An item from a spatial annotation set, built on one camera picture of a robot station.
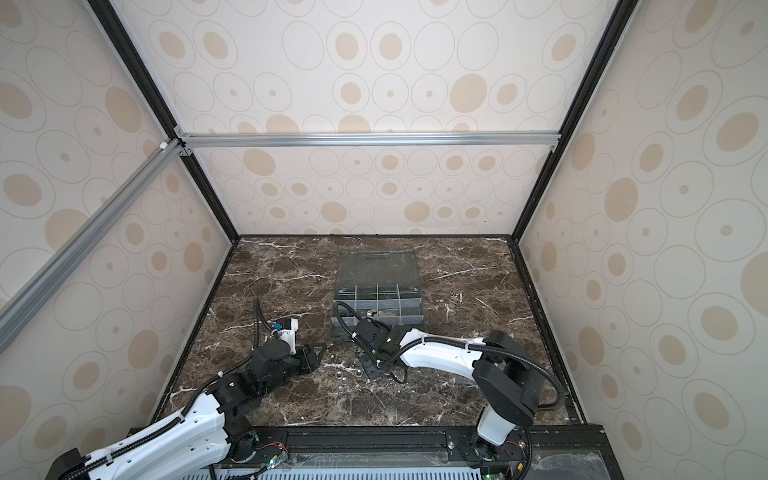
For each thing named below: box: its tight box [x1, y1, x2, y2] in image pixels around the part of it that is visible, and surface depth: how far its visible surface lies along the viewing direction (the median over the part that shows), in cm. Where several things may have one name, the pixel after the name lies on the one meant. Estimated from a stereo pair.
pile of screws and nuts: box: [334, 368, 370, 394], surface depth 86 cm
